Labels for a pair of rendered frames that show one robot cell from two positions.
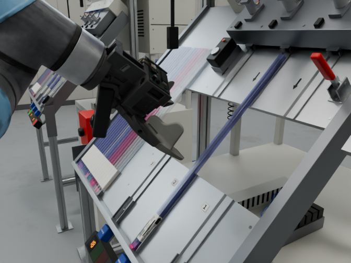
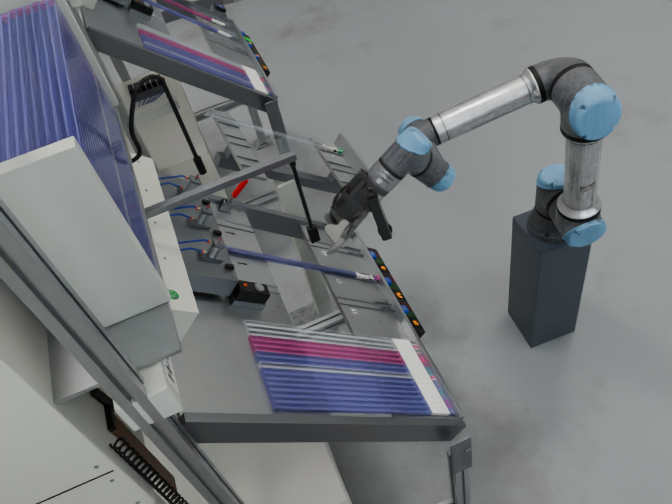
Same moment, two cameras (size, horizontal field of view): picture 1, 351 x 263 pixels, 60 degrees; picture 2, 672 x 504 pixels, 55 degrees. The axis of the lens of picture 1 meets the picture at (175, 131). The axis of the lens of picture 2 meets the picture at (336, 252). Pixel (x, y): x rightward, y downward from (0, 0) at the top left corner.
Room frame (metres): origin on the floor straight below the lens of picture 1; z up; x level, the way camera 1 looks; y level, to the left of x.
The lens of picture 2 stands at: (1.57, 0.38, 2.16)
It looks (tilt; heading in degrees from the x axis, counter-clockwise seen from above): 49 degrees down; 200
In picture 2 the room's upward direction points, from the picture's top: 15 degrees counter-clockwise
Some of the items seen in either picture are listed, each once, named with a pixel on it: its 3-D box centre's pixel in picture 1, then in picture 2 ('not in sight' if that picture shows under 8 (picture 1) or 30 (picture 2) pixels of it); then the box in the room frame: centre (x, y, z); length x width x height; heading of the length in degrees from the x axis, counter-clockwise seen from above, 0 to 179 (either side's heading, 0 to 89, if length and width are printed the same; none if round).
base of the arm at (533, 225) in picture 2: not in sight; (553, 214); (0.13, 0.58, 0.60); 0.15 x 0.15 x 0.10
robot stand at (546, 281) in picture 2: not in sight; (545, 277); (0.13, 0.58, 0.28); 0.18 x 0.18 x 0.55; 27
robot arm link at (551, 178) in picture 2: not in sight; (557, 189); (0.14, 0.58, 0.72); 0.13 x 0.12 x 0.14; 21
